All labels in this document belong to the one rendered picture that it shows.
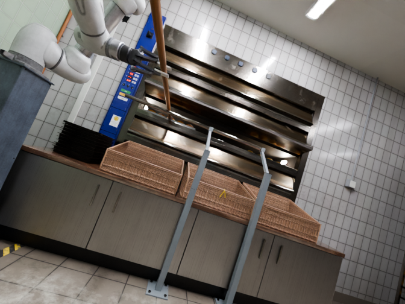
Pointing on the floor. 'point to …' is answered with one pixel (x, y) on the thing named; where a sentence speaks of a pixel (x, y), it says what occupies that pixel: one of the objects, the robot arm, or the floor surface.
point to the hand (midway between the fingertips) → (163, 70)
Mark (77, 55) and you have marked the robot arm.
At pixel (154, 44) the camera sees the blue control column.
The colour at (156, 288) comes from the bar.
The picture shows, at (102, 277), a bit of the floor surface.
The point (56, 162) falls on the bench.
